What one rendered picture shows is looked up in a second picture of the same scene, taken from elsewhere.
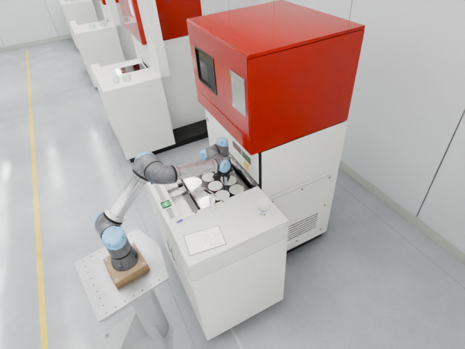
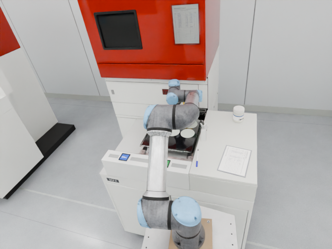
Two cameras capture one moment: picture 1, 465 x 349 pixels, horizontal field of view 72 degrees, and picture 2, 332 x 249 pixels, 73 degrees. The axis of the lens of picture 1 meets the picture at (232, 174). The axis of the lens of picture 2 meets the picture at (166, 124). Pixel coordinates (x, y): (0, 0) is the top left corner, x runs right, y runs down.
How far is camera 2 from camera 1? 135 cm
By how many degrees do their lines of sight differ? 34
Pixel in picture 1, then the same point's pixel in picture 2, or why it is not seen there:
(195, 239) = (229, 165)
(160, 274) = (225, 220)
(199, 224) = (213, 154)
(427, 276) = (277, 127)
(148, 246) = not seen: hidden behind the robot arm
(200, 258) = (253, 172)
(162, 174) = (193, 111)
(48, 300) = not seen: outside the picture
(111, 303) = not seen: outside the picture
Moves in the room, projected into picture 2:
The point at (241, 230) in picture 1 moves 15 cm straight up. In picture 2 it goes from (244, 137) to (247, 117)
